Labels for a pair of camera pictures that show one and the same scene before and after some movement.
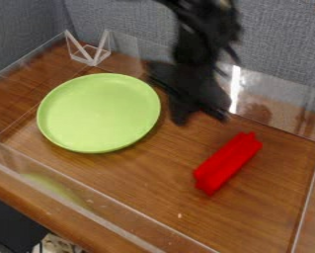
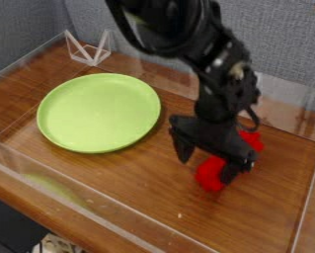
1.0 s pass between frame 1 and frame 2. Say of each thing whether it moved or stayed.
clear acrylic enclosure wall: stayed
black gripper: moved
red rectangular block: stayed
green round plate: stayed
